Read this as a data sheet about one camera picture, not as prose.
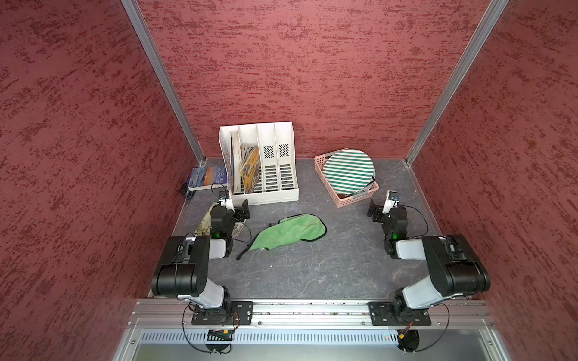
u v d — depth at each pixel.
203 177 1.11
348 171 1.08
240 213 0.83
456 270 0.45
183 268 0.45
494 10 0.71
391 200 0.79
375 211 0.85
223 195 0.77
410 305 0.62
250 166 0.94
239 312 0.74
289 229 0.92
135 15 0.71
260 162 1.00
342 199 0.97
